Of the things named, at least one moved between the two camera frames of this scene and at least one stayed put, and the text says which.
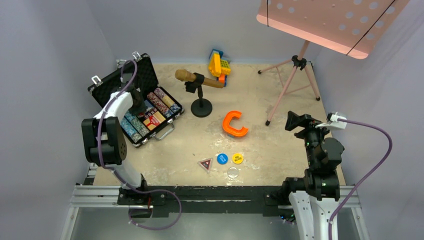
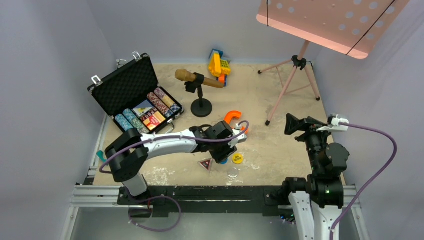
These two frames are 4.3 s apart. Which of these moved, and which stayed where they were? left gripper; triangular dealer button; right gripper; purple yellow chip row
Moved: left gripper
Stayed: purple yellow chip row; right gripper; triangular dealer button
